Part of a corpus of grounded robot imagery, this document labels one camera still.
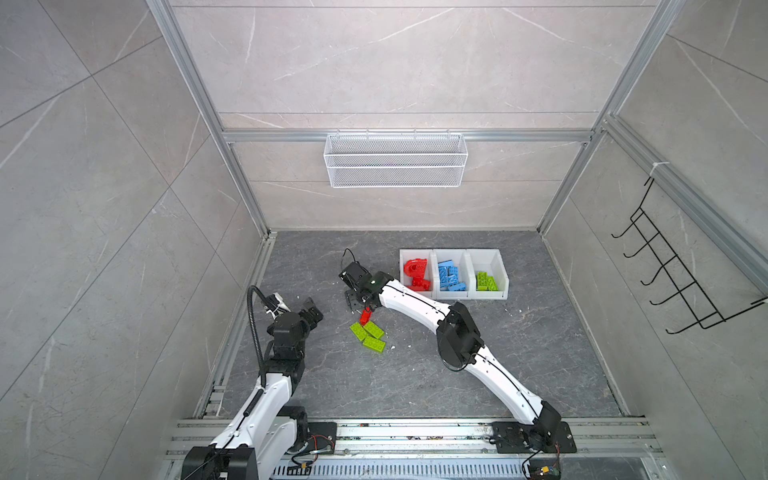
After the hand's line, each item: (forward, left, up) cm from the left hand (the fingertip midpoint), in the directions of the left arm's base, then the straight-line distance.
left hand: (297, 300), depth 85 cm
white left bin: (+14, -41, -8) cm, 44 cm away
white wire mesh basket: (+45, -30, +17) cm, 57 cm away
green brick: (+12, -59, -8) cm, 61 cm away
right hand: (+8, -16, -13) cm, 22 cm away
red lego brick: (+12, -38, -9) cm, 41 cm away
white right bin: (+19, -63, -9) cm, 66 cm away
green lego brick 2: (+10, -59, -10) cm, 61 cm away
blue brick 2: (+11, -47, -7) cm, 49 cm away
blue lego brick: (+10, -51, -10) cm, 53 cm away
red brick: (0, -19, -12) cm, 22 cm away
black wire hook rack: (-13, -90, +23) cm, 93 cm away
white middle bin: (+21, -53, -9) cm, 58 cm away
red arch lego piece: (+17, -37, -9) cm, 41 cm away
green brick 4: (-10, -22, -11) cm, 26 cm away
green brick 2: (-5, -17, -11) cm, 21 cm away
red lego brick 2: (+10, -36, -10) cm, 39 cm away
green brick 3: (-5, -22, -11) cm, 25 cm away
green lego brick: (+11, -63, -11) cm, 65 cm away
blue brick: (+19, -48, -9) cm, 52 cm away
